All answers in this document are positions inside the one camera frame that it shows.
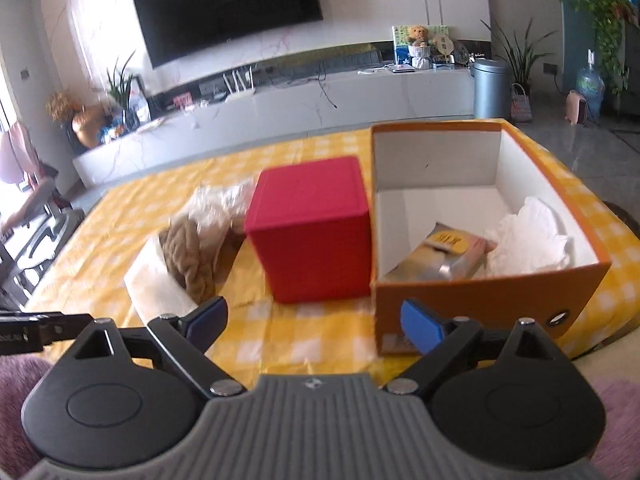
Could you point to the grey chair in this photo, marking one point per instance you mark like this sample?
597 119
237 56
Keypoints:
40 210

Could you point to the blue water jug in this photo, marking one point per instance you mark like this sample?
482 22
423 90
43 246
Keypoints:
590 87

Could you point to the beige knitted cloth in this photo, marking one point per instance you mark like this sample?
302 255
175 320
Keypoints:
192 255

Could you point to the green potted plant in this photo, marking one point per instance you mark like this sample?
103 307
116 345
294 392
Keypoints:
120 87

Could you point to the woven handbag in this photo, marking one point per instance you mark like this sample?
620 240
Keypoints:
521 107

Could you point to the white quilted cloth pouch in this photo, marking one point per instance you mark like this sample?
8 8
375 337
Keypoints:
152 280

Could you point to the white marble media cabinet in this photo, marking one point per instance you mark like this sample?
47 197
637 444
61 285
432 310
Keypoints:
300 115

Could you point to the white router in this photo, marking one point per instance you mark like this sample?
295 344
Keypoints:
239 92

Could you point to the grey metal trash can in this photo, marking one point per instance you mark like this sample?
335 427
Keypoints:
491 90

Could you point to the golden vase with dried flowers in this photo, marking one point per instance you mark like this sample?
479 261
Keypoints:
87 127

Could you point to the crumpled white tissue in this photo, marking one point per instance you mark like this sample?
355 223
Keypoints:
530 240

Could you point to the black television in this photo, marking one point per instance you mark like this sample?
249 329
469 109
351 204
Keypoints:
225 5

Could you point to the clear plastic bag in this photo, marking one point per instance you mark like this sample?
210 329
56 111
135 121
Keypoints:
220 202

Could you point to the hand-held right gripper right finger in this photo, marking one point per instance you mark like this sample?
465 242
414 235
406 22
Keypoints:
420 330

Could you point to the pink small appliance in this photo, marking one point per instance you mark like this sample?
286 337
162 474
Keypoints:
577 107

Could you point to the pink garment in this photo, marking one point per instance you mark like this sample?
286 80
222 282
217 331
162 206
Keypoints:
12 152

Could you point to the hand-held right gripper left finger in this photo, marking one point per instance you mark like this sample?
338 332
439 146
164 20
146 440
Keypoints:
209 321

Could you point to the round paper fan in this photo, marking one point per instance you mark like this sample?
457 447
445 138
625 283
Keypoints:
444 41

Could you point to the hanging vine plant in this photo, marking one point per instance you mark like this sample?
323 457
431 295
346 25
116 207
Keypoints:
607 15

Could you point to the teddy bear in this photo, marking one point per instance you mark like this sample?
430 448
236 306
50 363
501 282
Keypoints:
418 42

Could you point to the orange cardboard box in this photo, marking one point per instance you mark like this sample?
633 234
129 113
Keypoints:
435 160

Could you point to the wall socket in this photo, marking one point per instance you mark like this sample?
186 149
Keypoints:
550 68

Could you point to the potted long-leaf plant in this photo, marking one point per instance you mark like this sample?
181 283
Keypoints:
520 55

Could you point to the red box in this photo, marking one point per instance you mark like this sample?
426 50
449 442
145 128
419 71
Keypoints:
310 240

